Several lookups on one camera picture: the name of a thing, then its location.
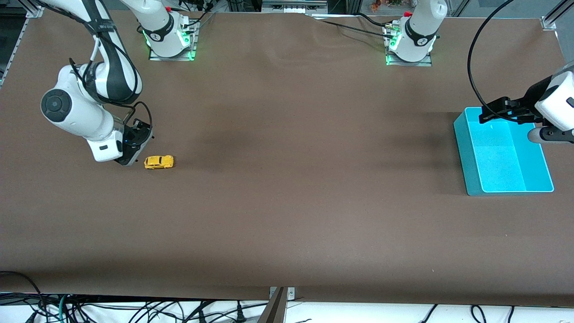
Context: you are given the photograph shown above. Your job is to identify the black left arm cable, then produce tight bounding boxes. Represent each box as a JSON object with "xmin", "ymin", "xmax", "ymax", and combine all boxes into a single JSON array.
[{"xmin": 468, "ymin": 0, "xmax": 516, "ymax": 110}]

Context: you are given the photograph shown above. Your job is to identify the long black table cable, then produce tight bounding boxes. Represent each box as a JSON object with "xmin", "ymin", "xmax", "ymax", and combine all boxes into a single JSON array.
[{"xmin": 314, "ymin": 18, "xmax": 391, "ymax": 35}]

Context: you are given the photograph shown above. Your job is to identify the yellow toy beetle car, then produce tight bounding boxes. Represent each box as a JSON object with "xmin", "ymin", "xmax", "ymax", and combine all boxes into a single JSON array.
[{"xmin": 144, "ymin": 155, "xmax": 174, "ymax": 170}]

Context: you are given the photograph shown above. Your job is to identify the black base connector cables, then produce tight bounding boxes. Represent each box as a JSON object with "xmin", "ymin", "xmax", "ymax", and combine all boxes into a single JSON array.
[{"xmin": 177, "ymin": 0, "xmax": 218, "ymax": 34}]

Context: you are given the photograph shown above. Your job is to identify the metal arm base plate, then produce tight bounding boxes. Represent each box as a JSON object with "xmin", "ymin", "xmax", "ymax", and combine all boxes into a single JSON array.
[
  {"xmin": 386, "ymin": 25, "xmax": 432, "ymax": 67},
  {"xmin": 149, "ymin": 20, "xmax": 198, "ymax": 61}
]

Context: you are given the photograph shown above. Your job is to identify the short black table cable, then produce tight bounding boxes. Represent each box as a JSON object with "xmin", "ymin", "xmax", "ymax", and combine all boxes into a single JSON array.
[{"xmin": 356, "ymin": 13, "xmax": 396, "ymax": 28}]

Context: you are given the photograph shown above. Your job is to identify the teal plastic bin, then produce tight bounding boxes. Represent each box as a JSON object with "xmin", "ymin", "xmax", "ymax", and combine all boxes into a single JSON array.
[{"xmin": 453, "ymin": 107, "xmax": 555, "ymax": 197}]

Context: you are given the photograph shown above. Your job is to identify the diagonal aluminium profile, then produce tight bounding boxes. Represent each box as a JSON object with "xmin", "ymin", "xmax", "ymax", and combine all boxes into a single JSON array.
[{"xmin": 545, "ymin": 0, "xmax": 574, "ymax": 25}]

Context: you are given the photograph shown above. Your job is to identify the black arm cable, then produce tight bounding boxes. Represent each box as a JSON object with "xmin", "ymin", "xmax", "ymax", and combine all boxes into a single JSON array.
[
  {"xmin": 68, "ymin": 34, "xmax": 153, "ymax": 135},
  {"xmin": 468, "ymin": 0, "xmax": 516, "ymax": 110}
]

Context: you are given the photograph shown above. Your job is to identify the aluminium table side rail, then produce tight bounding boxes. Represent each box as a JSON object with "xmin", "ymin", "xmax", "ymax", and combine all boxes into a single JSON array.
[{"xmin": 0, "ymin": 38, "xmax": 22, "ymax": 88}]

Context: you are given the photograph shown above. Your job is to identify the dark angled support bar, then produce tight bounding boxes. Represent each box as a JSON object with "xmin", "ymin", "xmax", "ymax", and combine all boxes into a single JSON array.
[{"xmin": 257, "ymin": 287, "xmax": 287, "ymax": 323}]

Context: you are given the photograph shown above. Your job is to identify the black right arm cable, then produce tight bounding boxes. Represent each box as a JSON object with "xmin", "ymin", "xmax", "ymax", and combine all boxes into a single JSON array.
[{"xmin": 68, "ymin": 34, "xmax": 153, "ymax": 135}]

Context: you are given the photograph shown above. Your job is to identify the black looping floor cable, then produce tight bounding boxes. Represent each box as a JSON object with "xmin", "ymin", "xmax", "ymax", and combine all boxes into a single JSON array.
[{"xmin": 0, "ymin": 271, "xmax": 48, "ymax": 323}]

